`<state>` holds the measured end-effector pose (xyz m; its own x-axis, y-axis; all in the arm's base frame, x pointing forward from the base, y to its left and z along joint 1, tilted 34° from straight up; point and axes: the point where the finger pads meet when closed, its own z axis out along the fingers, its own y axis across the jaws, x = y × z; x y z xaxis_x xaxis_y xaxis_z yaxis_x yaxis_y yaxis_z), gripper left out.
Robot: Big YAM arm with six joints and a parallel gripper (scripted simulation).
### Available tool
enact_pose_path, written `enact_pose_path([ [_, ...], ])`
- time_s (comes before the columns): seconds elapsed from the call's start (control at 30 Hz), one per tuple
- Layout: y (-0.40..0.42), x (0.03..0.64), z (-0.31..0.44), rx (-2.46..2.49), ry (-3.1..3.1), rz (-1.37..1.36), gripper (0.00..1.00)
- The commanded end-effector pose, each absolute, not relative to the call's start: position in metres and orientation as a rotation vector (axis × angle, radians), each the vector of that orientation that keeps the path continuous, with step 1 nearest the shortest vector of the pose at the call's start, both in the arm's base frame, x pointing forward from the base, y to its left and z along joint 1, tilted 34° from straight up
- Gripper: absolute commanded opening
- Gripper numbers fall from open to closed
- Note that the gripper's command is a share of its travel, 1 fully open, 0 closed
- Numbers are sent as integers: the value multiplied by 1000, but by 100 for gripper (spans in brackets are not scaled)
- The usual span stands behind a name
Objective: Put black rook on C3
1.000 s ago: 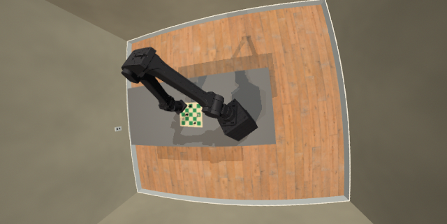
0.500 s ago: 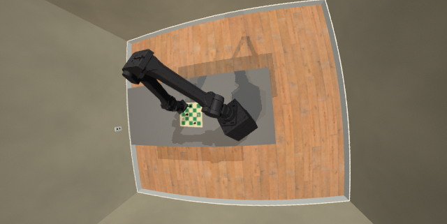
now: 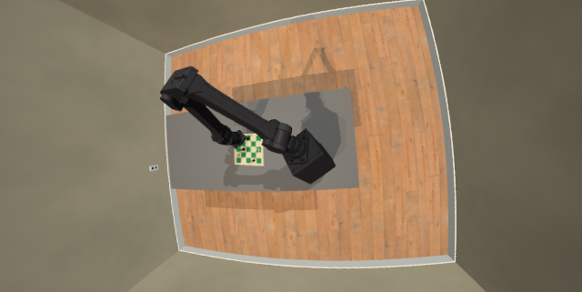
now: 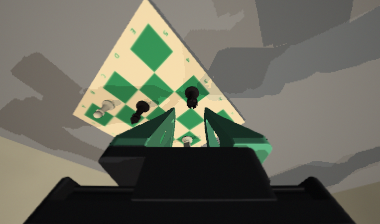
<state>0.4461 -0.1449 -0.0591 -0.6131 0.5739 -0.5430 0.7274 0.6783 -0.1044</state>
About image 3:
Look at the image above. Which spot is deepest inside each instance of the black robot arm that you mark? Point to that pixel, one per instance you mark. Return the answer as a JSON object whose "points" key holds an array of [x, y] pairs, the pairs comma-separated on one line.
{"points": [[194, 93]]}

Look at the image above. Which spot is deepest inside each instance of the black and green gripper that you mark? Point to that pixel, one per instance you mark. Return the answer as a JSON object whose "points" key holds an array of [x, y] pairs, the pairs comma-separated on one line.
{"points": [[239, 139]]}

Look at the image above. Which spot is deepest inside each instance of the green and cream chessboard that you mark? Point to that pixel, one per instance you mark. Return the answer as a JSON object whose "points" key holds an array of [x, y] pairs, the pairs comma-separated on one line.
{"points": [[250, 152]]}

